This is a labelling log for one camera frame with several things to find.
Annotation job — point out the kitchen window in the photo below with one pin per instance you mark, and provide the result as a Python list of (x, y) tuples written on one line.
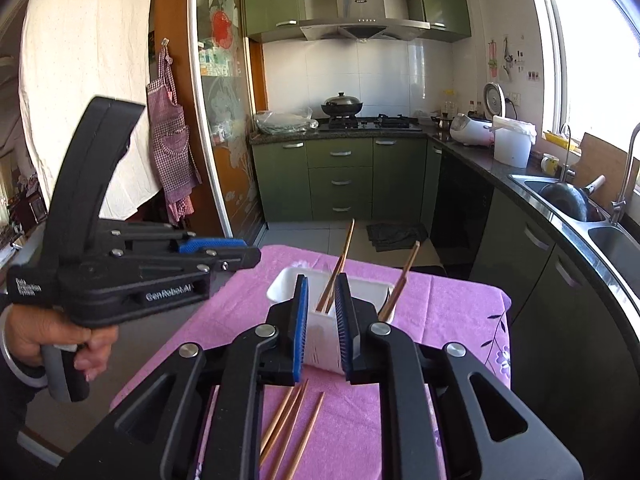
[(590, 60)]

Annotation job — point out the white hanging sheet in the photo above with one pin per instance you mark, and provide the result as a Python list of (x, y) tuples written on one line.
[(75, 35)]

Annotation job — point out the black gas stove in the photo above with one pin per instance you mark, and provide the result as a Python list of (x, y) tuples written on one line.
[(390, 122)]

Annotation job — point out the pink floral tablecloth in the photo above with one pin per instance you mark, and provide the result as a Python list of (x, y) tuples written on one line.
[(450, 310)]

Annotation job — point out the green lower cabinets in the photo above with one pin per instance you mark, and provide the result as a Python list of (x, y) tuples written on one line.
[(340, 160)]

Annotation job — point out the hanging kitchen utensil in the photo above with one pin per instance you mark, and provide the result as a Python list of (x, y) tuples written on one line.
[(507, 57), (493, 57)]

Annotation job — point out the round white cooker lid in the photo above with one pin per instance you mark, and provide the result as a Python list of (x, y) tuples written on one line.
[(495, 100)]

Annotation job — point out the steel faucet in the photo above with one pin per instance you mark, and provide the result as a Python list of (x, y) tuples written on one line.
[(622, 180)]

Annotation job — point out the person's left hand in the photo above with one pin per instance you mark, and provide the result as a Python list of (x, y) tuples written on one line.
[(30, 330)]

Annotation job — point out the wooden chopstick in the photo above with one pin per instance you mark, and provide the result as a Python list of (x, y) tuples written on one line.
[(276, 420), (292, 425), (406, 270), (285, 417), (348, 240), (332, 292), (307, 432)]

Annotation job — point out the checkered apron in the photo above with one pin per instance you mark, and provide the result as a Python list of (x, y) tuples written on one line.
[(170, 150)]

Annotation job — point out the ceramic mug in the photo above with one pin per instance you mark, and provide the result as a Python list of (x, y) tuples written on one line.
[(550, 164)]

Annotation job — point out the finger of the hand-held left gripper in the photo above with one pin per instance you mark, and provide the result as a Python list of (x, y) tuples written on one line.
[(240, 257), (210, 245)]

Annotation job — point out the small dark pot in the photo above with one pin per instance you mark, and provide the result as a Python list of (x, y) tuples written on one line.
[(442, 121)]

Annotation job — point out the steel range hood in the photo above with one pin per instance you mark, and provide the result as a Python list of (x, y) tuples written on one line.
[(357, 0)]

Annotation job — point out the dark floor mat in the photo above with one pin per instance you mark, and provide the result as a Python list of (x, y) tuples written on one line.
[(395, 235)]

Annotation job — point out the wooden cutting board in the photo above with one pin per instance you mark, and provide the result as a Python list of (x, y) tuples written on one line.
[(600, 160)]

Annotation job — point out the steel double sink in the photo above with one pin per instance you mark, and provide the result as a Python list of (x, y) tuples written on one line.
[(615, 250)]

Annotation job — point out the black wok with lid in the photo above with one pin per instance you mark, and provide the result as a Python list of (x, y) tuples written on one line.
[(342, 105)]

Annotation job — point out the yellow tray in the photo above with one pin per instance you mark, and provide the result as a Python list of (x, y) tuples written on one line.
[(557, 139)]

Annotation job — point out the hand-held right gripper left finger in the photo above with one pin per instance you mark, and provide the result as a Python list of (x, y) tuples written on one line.
[(300, 330)]

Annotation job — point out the silver bangle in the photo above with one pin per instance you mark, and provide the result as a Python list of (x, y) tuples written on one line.
[(25, 379)]

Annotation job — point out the white plastic bucket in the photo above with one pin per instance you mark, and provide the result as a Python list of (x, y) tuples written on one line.
[(510, 145)]

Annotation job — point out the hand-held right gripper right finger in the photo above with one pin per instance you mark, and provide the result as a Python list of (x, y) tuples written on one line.
[(342, 330)]

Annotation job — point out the clear plastic bag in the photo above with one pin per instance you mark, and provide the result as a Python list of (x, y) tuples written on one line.
[(285, 122)]

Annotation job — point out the white plastic utensil holder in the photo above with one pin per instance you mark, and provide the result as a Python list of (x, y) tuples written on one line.
[(287, 285)]

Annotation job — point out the white rice cooker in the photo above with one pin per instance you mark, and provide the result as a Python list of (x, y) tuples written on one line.
[(467, 130)]

